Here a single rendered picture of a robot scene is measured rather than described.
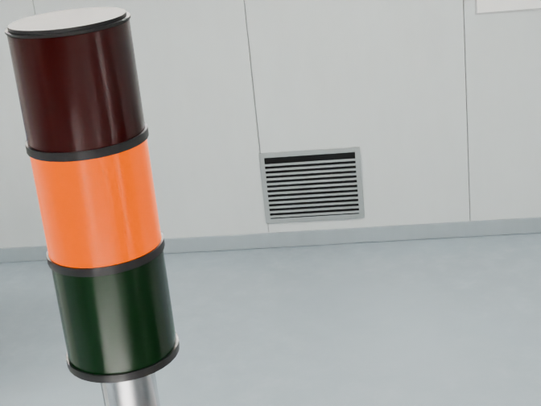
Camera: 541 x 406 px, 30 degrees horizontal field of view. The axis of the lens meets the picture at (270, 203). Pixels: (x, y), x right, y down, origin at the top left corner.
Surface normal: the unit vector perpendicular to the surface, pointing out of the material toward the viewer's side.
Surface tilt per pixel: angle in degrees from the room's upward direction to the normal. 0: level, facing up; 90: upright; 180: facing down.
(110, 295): 90
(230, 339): 0
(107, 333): 90
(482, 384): 0
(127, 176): 90
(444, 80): 90
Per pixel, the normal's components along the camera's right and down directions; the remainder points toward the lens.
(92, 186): 0.15, 0.33
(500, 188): -0.09, 0.36
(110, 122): 0.58, 0.23
